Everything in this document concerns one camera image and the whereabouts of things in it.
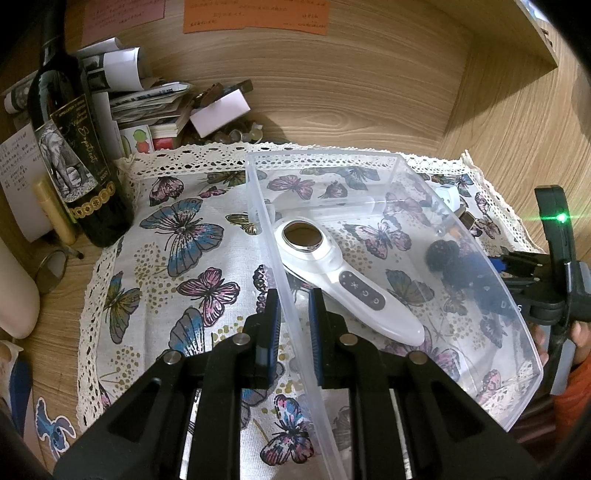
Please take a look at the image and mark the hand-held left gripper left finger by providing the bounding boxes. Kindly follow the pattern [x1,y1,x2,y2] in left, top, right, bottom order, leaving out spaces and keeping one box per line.
[53,288,287,480]

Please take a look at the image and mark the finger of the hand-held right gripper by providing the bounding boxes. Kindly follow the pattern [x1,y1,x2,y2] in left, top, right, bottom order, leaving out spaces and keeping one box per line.
[490,251,555,291]

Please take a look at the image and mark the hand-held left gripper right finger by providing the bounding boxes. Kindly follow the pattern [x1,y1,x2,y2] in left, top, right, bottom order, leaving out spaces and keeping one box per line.
[308,287,541,480]

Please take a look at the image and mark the clear plastic storage box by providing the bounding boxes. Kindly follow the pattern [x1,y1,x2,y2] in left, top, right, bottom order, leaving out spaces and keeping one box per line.
[245,148,546,480]

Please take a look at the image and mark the black plastic object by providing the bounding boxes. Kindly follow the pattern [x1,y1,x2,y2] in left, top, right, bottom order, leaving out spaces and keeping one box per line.
[424,239,513,324]

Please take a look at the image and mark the white plug adapter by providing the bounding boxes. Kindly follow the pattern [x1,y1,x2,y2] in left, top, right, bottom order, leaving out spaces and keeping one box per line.
[434,184,462,209]

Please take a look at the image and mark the person's right forearm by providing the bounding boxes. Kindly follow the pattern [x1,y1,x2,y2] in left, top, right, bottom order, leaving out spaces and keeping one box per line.
[551,364,591,432]

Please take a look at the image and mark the person's right hand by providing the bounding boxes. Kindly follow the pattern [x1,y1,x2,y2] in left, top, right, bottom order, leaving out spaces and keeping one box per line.
[531,320,591,370]

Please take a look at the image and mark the white handheld facial massager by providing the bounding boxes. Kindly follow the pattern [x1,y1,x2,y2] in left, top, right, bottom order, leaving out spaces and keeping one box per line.
[273,219,426,346]

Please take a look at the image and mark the butterfly print lace cloth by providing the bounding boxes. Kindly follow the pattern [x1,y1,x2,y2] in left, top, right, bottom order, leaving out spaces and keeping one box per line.
[76,141,543,467]

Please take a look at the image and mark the pile of bottle caps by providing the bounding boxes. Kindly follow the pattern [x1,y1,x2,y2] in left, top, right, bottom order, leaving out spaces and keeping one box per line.
[185,117,264,144]

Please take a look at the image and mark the wooden shelf board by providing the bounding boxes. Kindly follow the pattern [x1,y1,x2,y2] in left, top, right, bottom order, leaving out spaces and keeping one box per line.
[515,0,560,68]

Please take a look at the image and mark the small round mirror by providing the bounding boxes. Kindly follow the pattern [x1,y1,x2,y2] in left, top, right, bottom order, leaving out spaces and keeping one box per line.
[36,244,85,294]

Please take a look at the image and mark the pink white small box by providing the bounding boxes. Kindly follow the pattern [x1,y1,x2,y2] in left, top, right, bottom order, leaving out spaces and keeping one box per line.
[189,89,252,138]

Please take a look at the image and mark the fruit picture card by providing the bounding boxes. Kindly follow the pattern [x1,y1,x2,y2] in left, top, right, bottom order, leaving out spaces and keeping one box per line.
[119,124,154,157]

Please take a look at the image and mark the yellow lip balm tube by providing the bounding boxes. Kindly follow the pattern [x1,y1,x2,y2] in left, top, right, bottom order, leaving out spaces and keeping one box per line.
[33,179,77,245]

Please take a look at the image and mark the blue cartoon sticker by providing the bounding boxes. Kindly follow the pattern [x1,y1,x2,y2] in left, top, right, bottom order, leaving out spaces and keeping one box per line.
[34,398,77,455]

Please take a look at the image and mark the stack of booklets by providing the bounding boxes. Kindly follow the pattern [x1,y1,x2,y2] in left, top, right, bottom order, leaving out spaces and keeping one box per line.
[108,80,192,139]

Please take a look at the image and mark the cream plastic bottle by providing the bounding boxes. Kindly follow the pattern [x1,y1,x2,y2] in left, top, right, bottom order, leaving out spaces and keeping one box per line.
[0,235,41,340]

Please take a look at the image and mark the blue flat box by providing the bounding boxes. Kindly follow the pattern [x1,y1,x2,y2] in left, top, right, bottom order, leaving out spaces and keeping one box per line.
[9,360,33,437]

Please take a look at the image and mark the rolled white printed papers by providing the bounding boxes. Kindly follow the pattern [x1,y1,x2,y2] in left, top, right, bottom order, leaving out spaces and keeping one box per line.
[76,37,148,93]

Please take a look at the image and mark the orange paper note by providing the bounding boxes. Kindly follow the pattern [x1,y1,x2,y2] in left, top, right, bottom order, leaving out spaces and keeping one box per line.
[182,0,329,37]

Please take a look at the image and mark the dark wine bottle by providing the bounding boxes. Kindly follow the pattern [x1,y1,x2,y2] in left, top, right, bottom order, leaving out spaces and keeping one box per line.
[27,0,136,248]

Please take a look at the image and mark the pink paper note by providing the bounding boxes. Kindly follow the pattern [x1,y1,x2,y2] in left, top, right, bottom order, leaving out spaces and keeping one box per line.
[85,0,166,31]

